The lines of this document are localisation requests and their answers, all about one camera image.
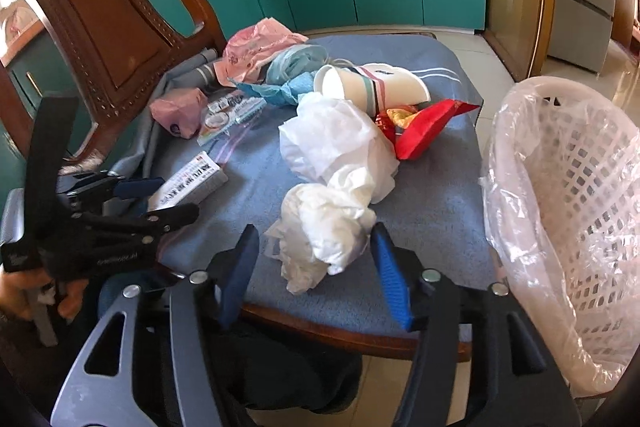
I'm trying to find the red snack packet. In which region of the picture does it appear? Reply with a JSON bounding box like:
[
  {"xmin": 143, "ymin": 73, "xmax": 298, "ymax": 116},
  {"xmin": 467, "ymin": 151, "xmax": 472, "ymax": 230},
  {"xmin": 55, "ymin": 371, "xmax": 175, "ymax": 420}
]
[{"xmin": 375, "ymin": 99, "xmax": 481, "ymax": 161}]

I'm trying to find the light blue plastic bag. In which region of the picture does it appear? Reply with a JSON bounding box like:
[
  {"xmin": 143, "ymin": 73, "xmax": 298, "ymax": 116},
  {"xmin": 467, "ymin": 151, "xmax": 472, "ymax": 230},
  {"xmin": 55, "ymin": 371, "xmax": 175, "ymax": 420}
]
[{"xmin": 265, "ymin": 44, "xmax": 331, "ymax": 85}]

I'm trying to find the carved wooden chair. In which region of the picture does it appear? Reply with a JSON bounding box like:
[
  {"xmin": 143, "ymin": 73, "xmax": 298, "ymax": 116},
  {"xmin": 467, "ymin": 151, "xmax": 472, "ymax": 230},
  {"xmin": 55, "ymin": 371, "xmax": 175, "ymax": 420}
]
[{"xmin": 0, "ymin": 0, "xmax": 473, "ymax": 363}]

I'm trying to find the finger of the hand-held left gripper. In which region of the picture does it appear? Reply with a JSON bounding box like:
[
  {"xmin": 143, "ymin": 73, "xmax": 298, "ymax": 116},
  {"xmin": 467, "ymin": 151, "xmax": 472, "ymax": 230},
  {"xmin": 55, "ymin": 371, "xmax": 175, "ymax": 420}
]
[
  {"xmin": 65, "ymin": 172, "xmax": 166, "ymax": 208},
  {"xmin": 95, "ymin": 203, "xmax": 200, "ymax": 244}
]

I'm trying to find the small pink plastic bag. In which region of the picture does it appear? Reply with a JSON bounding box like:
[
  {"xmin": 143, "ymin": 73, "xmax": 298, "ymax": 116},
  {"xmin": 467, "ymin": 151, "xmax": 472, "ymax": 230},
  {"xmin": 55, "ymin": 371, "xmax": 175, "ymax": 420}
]
[{"xmin": 150, "ymin": 88, "xmax": 210, "ymax": 140}]

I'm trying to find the white printed carton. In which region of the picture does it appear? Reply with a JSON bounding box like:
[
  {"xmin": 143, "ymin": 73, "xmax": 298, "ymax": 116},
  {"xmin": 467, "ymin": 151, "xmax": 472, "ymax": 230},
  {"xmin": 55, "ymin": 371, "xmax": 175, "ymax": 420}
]
[{"xmin": 147, "ymin": 152, "xmax": 228, "ymax": 210}]

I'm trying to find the striped white paper cup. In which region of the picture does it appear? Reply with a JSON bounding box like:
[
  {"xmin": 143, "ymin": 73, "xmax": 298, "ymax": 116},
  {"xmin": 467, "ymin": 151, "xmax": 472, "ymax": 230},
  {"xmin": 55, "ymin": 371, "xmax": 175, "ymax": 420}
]
[{"xmin": 313, "ymin": 65, "xmax": 381, "ymax": 115}]

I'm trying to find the pink printed plastic bag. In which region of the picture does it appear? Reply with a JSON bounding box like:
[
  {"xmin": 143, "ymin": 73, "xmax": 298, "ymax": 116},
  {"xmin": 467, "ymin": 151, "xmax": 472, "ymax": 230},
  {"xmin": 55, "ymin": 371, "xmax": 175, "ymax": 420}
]
[{"xmin": 214, "ymin": 18, "xmax": 310, "ymax": 82}]

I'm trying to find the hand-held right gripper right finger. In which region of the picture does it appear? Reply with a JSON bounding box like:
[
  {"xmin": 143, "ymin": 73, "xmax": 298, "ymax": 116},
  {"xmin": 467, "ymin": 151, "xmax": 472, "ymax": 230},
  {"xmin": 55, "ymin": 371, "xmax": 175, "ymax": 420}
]
[{"xmin": 369, "ymin": 223, "xmax": 581, "ymax": 427}]

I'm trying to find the white tissue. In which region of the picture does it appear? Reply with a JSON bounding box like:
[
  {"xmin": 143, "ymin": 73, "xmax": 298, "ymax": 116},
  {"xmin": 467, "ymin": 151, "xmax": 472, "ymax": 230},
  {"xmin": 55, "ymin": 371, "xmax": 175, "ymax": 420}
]
[{"xmin": 264, "ymin": 167, "xmax": 378, "ymax": 295}]

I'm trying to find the clear zip bag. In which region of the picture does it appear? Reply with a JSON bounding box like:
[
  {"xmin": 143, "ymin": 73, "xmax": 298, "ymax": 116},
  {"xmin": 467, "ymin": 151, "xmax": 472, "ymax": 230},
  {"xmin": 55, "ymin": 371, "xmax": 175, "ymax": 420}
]
[{"xmin": 207, "ymin": 119, "xmax": 268, "ymax": 165}]

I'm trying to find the white lattice plastic basket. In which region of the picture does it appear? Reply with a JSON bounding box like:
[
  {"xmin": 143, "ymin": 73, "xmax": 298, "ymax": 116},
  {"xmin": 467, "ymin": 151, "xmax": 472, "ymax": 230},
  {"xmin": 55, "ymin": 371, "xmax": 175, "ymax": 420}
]
[{"xmin": 492, "ymin": 76, "xmax": 640, "ymax": 397}]

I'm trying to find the white plastic bag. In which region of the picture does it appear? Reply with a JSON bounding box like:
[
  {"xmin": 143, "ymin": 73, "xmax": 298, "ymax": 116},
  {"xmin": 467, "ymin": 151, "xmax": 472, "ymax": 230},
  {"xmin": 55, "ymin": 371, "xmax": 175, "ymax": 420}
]
[{"xmin": 278, "ymin": 92, "xmax": 401, "ymax": 202}]

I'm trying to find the teal cabinet with brass handle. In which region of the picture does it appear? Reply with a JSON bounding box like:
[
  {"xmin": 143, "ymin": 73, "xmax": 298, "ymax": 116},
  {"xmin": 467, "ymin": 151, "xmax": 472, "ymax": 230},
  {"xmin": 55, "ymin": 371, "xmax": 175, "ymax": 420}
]
[{"xmin": 0, "ymin": 27, "xmax": 96, "ymax": 218}]

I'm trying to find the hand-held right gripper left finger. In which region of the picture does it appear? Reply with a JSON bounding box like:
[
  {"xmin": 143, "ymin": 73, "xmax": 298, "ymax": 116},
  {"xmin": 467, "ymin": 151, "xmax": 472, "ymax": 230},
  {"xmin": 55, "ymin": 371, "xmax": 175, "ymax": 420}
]
[{"xmin": 50, "ymin": 224, "xmax": 261, "ymax": 427}]

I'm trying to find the person's left hand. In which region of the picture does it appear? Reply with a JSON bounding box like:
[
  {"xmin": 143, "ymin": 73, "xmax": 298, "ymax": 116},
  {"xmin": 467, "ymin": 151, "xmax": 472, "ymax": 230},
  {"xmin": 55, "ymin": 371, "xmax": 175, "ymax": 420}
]
[{"xmin": 0, "ymin": 268, "xmax": 90, "ymax": 323}]

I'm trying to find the coconut print wrapper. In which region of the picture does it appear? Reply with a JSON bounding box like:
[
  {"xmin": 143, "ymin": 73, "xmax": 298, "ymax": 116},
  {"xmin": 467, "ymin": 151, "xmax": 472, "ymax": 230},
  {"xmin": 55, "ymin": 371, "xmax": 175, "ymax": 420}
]
[{"xmin": 196, "ymin": 89, "xmax": 268, "ymax": 146}]

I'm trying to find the blue napkin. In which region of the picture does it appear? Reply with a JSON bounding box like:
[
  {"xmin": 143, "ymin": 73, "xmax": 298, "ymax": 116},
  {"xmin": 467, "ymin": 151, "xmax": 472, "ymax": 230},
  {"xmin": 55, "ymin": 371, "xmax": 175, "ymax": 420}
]
[{"xmin": 227, "ymin": 77, "xmax": 321, "ymax": 108}]

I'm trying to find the blue striped blanket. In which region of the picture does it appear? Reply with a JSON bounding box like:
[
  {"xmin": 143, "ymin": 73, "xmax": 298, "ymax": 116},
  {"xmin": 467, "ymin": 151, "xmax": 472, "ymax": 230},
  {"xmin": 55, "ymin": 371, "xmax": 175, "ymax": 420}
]
[{"xmin": 55, "ymin": 34, "xmax": 483, "ymax": 343}]

